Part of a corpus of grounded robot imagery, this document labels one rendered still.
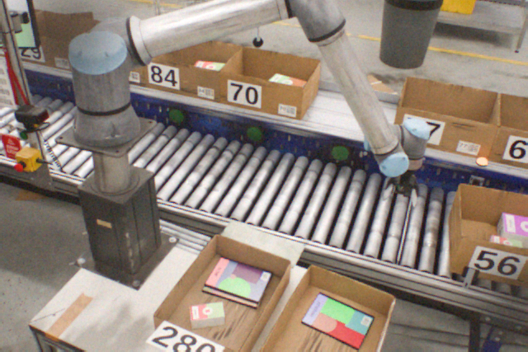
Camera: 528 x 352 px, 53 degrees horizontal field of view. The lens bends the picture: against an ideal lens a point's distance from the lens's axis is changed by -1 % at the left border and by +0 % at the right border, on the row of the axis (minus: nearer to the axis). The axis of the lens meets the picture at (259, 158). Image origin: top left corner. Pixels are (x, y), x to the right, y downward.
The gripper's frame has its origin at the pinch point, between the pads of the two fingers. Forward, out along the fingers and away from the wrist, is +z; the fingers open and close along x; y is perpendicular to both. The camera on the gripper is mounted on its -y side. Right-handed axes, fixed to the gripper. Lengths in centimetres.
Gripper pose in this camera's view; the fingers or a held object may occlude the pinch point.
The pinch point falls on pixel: (398, 202)
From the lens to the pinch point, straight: 212.1
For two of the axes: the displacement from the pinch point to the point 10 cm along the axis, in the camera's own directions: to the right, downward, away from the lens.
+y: -3.5, 5.5, -7.6
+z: -0.3, 8.1, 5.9
